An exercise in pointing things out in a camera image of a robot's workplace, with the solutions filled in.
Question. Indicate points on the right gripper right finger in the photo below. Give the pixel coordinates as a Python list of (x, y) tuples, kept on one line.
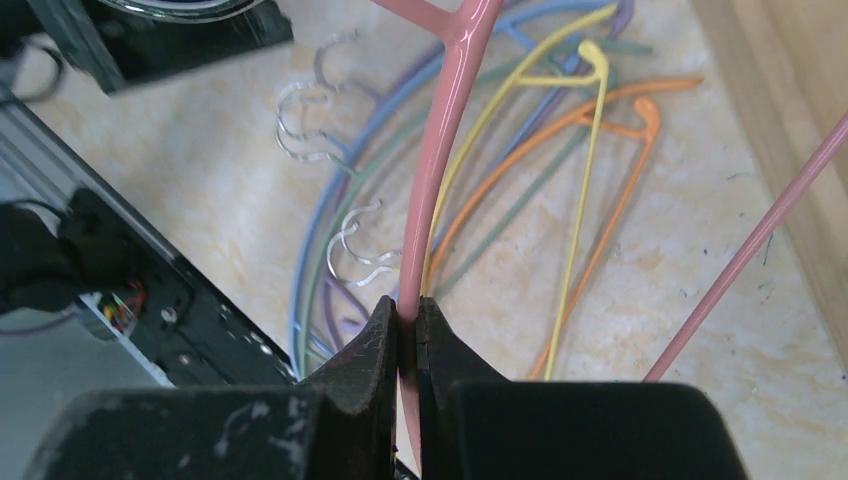
[(477, 424)]

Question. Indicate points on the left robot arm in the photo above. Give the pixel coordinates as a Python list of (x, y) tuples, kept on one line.
[(126, 44)]

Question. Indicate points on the pink hanger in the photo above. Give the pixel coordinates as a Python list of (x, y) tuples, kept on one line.
[(465, 34)]

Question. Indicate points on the light yellow hanger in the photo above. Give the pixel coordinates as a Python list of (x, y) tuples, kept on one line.
[(583, 199)]

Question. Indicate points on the purple hanger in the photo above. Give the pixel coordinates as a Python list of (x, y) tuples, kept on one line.
[(417, 74)]

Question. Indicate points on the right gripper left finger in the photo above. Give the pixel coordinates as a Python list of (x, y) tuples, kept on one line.
[(337, 423)]

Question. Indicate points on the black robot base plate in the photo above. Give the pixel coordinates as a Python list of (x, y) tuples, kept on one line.
[(68, 237)]

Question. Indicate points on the wooden hanger rack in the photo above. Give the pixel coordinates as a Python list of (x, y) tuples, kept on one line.
[(784, 64)]

